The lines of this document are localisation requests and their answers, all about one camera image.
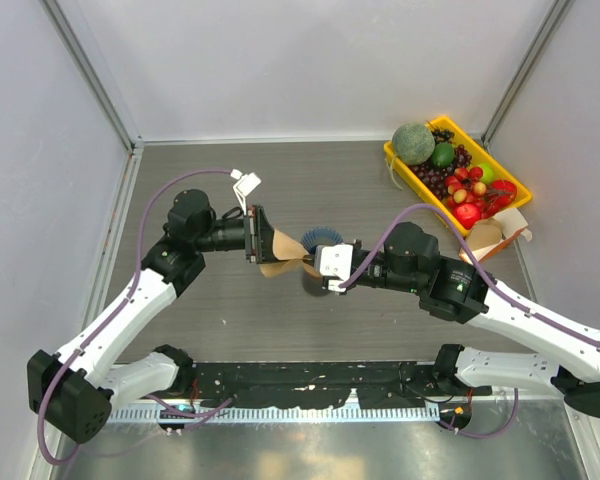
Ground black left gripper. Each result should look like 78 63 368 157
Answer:
194 205 303 264

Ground brown paper coffee filter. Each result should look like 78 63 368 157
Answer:
260 229 313 278

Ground blue ribbed glass dripper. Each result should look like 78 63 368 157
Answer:
300 226 343 254

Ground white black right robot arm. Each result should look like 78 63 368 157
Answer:
314 222 600 419

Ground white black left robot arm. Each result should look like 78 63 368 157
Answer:
27 189 297 444

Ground glass coffee carafe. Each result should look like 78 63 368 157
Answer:
302 272 329 297

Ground dark purple grape bunch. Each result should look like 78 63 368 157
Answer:
410 144 472 200

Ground red apple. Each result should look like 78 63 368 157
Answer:
453 203 482 231

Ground green netted melon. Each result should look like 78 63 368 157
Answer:
391 123 436 166

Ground red yellow cherries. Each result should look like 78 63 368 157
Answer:
444 166 488 210

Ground green lime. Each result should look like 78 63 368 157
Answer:
430 142 455 169

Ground black grape cluster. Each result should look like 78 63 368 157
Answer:
431 127 455 144

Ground green apple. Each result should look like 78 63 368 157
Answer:
477 163 495 185

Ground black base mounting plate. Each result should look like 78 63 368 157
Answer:
134 360 494 409

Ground yellow plastic fruit tray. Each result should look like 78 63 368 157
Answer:
384 116 532 237

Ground red tomato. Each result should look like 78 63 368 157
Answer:
487 179 518 208

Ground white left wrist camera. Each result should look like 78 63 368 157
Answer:
230 169 261 214

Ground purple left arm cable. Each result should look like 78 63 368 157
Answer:
37 168 236 466

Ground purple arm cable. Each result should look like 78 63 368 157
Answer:
337 203 600 439
37 168 236 466

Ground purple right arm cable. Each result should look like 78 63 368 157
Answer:
337 203 600 439

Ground white slotted cable duct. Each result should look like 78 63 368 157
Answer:
108 402 440 425

